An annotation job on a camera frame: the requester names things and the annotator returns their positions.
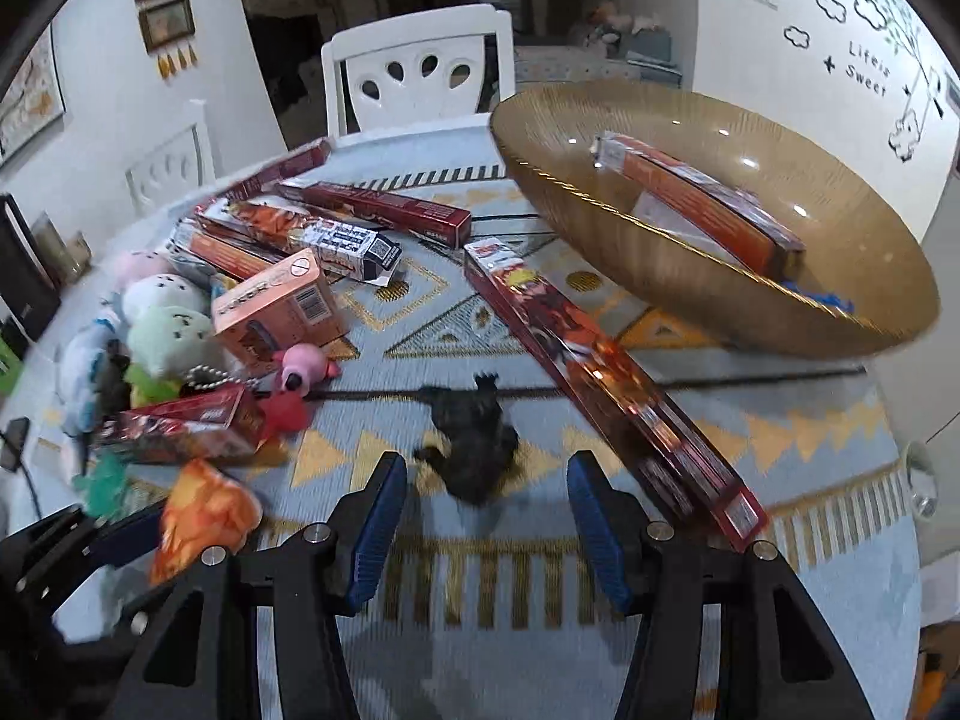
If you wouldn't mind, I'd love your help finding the orange snack packet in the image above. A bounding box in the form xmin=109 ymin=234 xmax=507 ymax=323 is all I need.
xmin=149 ymin=458 xmax=262 ymax=587

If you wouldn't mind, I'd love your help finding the white woven waste basket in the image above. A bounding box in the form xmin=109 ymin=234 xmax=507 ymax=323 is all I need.
xmin=903 ymin=440 xmax=939 ymax=522

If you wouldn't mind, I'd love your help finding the white plush ball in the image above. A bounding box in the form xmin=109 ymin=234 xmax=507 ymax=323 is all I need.
xmin=122 ymin=273 xmax=208 ymax=325

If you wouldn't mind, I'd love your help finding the lower small framed picture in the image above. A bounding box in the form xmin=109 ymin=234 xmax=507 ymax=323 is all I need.
xmin=139 ymin=0 xmax=195 ymax=54

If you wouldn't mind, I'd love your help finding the pink plush toy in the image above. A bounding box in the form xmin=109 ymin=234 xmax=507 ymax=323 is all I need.
xmin=110 ymin=250 xmax=174 ymax=291

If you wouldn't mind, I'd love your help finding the far dark red box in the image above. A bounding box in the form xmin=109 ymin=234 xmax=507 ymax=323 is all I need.
xmin=221 ymin=138 xmax=332 ymax=200

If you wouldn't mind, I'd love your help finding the green star toy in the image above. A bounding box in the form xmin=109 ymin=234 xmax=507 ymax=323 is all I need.
xmin=71 ymin=454 xmax=128 ymax=520

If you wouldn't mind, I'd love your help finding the patterned blue table mat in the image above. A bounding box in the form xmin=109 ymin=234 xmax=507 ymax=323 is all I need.
xmin=242 ymin=128 xmax=919 ymax=718

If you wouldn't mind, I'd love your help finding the dark red long box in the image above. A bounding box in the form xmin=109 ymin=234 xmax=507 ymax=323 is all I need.
xmin=275 ymin=181 xmax=472 ymax=249

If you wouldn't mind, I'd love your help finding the blue grey plush toy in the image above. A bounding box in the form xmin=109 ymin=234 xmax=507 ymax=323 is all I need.
xmin=57 ymin=305 xmax=132 ymax=437

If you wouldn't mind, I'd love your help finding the black thermos flask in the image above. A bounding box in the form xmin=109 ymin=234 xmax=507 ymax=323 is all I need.
xmin=0 ymin=193 xmax=60 ymax=341

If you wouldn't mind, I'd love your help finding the long naruto pen box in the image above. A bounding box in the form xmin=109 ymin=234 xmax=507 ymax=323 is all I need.
xmin=464 ymin=238 xmax=768 ymax=550

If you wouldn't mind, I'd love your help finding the orange pink small carton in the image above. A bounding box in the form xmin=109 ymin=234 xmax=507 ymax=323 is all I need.
xmin=213 ymin=249 xmax=347 ymax=376

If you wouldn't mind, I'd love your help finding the blue monster figurine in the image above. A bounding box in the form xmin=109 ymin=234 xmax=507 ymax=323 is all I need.
xmin=781 ymin=281 xmax=854 ymax=314

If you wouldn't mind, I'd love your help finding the amber ribbed glass bowl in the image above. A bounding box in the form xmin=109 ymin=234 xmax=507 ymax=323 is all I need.
xmin=490 ymin=80 xmax=940 ymax=359

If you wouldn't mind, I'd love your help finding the glass cup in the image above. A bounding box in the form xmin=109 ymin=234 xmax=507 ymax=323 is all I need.
xmin=31 ymin=213 xmax=93 ymax=288

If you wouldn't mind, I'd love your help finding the white dining chair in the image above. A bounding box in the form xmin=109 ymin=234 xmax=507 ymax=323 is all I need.
xmin=320 ymin=4 xmax=516 ymax=140

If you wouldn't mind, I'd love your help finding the pale green plush ball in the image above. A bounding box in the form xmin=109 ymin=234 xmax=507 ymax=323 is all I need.
xmin=127 ymin=305 xmax=223 ymax=379

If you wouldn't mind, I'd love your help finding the pink flamingo toy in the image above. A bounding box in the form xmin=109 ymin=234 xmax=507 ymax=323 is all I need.
xmin=274 ymin=343 xmax=340 ymax=397

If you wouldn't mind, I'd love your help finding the naruto white blue long box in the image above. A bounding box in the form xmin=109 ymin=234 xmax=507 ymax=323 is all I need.
xmin=195 ymin=195 xmax=402 ymax=286

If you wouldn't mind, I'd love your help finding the red short box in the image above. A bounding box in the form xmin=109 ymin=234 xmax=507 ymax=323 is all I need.
xmin=91 ymin=383 xmax=265 ymax=465

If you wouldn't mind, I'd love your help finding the black monster figurine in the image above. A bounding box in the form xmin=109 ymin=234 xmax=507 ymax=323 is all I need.
xmin=413 ymin=374 xmax=519 ymax=507

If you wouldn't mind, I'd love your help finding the butterfly wall painting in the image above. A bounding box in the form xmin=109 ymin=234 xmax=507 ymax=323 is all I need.
xmin=0 ymin=26 xmax=65 ymax=164

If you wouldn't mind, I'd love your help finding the orange white long box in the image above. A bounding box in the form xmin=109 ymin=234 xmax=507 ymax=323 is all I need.
xmin=592 ymin=130 xmax=805 ymax=281

